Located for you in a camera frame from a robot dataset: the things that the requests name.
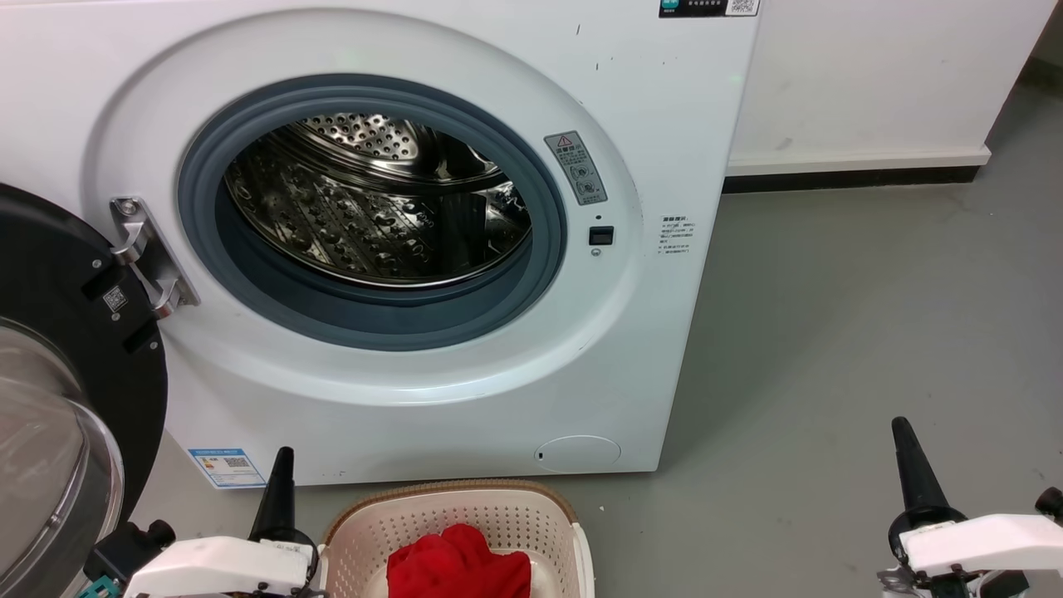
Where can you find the white front-load washing machine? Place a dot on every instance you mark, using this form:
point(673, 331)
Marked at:
point(648, 349)

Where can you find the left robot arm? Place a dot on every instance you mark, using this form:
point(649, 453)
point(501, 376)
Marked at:
point(124, 548)

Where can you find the blue energy label sticker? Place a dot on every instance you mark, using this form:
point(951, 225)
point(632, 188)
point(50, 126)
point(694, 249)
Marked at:
point(226, 468)

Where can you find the black door latch slot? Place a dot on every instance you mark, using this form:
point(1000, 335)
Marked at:
point(601, 236)

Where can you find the cream perforated laundry basket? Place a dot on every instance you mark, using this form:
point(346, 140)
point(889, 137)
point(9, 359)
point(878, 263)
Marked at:
point(374, 523)

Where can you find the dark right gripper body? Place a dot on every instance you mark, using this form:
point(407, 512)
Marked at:
point(955, 586)

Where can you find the grey rubber door gasket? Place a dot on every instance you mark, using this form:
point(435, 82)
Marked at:
point(374, 320)

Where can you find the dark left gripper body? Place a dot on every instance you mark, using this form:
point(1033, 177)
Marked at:
point(291, 544)

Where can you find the stainless steel washing machine drum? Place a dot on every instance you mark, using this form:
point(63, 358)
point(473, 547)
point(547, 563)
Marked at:
point(349, 216)

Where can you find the white QR code sticker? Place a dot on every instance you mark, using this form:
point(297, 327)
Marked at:
point(115, 299)

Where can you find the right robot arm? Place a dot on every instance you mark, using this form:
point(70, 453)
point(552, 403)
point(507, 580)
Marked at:
point(1050, 502)

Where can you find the round drain filter cover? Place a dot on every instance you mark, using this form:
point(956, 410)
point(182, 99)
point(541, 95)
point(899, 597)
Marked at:
point(577, 453)

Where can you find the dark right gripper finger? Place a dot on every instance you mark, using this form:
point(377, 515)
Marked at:
point(932, 486)
point(908, 482)

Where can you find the small printed text label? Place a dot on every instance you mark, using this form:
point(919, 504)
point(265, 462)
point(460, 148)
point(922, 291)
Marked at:
point(677, 236)

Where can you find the white wall baseboard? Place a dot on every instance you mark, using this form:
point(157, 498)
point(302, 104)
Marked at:
point(855, 162)

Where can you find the grey warning sticker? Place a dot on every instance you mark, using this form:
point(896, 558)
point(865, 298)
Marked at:
point(576, 168)

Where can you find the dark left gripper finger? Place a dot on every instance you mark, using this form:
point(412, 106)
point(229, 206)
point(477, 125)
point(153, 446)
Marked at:
point(289, 511)
point(270, 507)

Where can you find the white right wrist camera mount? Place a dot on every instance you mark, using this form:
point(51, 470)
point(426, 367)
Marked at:
point(988, 541)

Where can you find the black round washer door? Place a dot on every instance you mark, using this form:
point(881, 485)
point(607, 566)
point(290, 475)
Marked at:
point(50, 266)

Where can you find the dark control panel sticker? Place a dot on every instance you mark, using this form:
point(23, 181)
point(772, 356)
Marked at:
point(706, 7)

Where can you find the red basketball jersey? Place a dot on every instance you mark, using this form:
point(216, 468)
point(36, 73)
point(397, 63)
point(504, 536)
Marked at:
point(457, 569)

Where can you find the chrome door hinge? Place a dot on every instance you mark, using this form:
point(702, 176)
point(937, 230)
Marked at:
point(148, 257)

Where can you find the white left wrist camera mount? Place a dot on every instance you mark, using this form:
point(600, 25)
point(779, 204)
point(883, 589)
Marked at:
point(224, 566)

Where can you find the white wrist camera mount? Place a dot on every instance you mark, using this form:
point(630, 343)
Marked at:
point(224, 566)
point(988, 541)

